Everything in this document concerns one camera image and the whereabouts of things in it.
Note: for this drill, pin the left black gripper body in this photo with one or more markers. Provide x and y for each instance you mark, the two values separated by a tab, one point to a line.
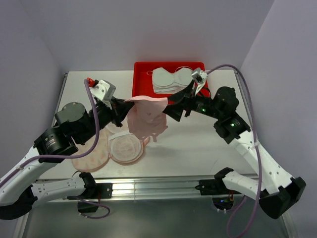
103	113

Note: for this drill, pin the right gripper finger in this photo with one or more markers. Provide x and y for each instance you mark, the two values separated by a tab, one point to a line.
174	111
179	96

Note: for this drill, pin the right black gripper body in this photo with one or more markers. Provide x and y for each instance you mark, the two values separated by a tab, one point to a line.
201	104

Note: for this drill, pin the white bra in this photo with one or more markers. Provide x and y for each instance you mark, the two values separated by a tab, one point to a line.
165	82

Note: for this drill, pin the pink bra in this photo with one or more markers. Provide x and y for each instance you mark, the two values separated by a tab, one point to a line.
146	118

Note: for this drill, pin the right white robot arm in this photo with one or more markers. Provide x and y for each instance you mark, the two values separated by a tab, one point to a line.
276	190

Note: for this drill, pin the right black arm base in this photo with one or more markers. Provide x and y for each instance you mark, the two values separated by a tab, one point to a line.
216	186

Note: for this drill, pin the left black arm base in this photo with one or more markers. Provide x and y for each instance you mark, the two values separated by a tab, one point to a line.
90	206

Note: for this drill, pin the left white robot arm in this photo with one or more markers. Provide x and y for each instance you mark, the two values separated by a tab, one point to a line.
74	135

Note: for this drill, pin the red plastic tray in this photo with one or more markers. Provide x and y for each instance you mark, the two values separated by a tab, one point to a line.
142	78

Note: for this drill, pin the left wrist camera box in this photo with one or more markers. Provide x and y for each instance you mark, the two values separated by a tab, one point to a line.
101	90

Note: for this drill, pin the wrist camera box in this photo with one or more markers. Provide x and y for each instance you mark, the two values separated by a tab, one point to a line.
200	78
101	90

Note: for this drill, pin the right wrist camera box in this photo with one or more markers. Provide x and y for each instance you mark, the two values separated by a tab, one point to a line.
200	78

